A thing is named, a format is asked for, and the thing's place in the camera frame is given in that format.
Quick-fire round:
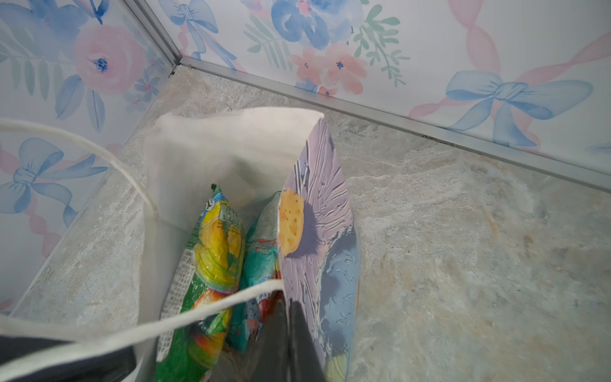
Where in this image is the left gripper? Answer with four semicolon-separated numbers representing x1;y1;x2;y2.
1;335;137;382

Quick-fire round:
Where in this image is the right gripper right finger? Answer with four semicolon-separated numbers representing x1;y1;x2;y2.
288;300;326;382

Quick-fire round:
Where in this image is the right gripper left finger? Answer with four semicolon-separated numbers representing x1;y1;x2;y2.
250;296;289;382

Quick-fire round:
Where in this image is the red snack packet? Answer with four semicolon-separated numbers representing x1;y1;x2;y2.
257;291;283;324

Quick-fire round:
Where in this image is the teal snack packet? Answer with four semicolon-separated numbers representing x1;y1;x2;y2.
226;192;280;353

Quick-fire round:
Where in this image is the green snack packet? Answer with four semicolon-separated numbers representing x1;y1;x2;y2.
155;185;245;381

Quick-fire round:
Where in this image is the floral paper gift bag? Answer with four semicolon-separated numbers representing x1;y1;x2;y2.
0;107;362;382

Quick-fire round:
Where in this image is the left corner aluminium post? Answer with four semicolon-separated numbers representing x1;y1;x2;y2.
123;0;182;67

